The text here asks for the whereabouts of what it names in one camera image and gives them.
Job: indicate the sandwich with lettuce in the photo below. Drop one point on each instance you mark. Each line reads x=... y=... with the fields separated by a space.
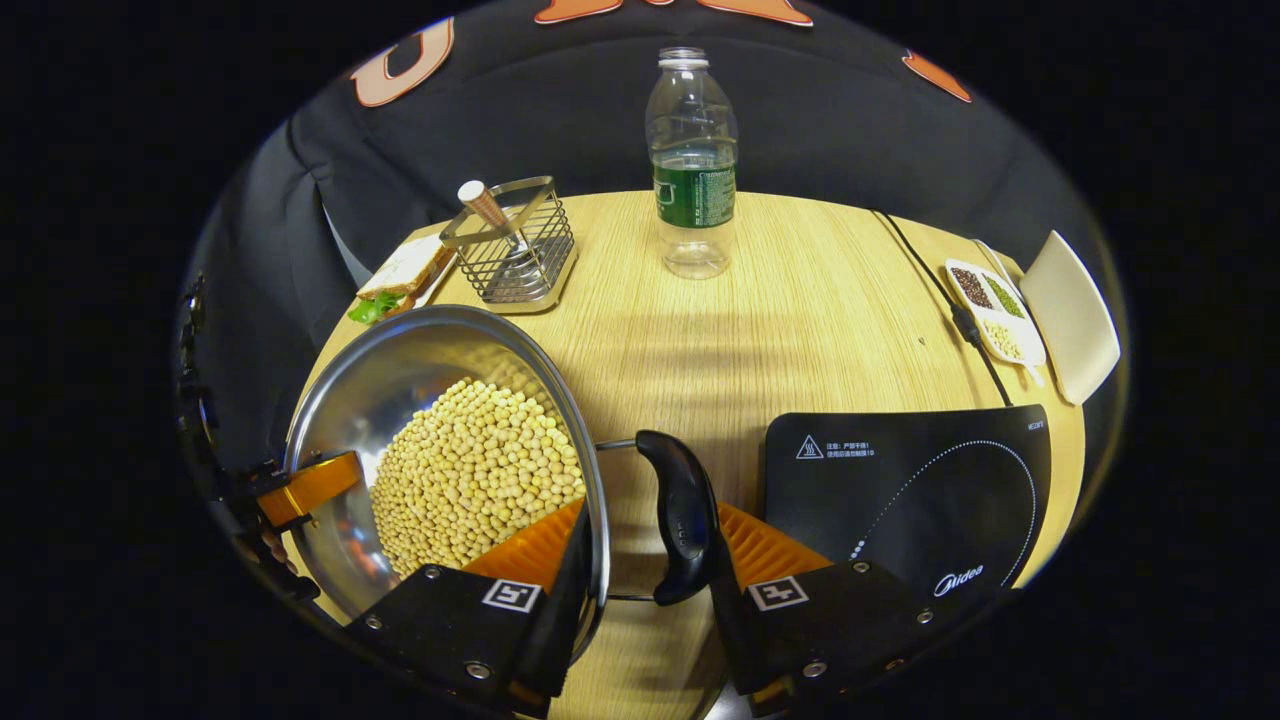
x=405 y=270

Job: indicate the white divided tray with beans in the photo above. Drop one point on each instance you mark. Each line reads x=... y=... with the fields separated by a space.
x=1000 y=320

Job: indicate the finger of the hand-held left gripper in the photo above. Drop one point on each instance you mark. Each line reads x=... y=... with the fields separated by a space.
x=315 y=485

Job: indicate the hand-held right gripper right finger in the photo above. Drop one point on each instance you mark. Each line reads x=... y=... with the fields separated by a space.
x=735 y=640

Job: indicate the pile of soybeans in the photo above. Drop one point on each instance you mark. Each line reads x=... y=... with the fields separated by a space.
x=470 y=470

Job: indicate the clear plastic bottle green label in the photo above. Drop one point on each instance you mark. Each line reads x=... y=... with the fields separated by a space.
x=692 y=190

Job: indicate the black induction cooktop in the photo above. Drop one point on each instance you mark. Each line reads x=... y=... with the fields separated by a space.
x=900 y=500

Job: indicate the white toaster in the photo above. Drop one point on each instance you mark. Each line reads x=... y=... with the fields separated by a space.
x=1070 y=315

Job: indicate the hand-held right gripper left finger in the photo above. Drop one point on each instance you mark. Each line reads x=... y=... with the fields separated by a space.
x=565 y=620

